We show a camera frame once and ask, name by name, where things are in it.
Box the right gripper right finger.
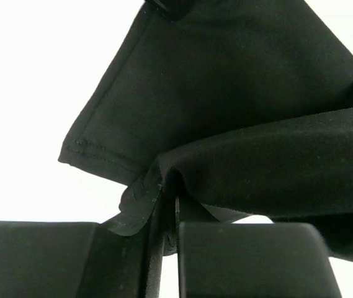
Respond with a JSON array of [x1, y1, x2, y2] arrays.
[[176, 196, 341, 298]]

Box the black skirt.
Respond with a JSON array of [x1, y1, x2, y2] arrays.
[[59, 1, 353, 261]]

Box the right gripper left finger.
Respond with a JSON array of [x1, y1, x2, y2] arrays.
[[0, 202, 164, 297]]

